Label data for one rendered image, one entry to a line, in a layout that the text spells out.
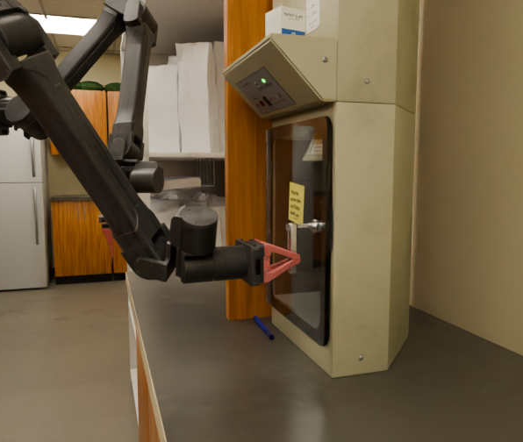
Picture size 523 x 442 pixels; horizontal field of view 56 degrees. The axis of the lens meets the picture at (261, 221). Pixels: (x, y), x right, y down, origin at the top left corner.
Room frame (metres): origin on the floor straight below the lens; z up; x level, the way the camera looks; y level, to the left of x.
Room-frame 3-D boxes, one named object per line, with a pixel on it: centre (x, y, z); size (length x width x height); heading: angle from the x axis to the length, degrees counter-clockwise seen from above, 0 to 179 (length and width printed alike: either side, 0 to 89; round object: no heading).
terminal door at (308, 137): (0.96, -0.07, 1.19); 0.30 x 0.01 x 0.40; 18
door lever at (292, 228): (0.85, -0.07, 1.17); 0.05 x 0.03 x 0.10; 108
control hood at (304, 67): (0.95, -0.02, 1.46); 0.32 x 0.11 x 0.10; 18
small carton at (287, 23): (0.88, -0.04, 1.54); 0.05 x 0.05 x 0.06; 32
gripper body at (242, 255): (0.81, 0.05, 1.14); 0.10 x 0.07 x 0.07; 18
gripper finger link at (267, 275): (0.84, -0.02, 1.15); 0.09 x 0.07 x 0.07; 108
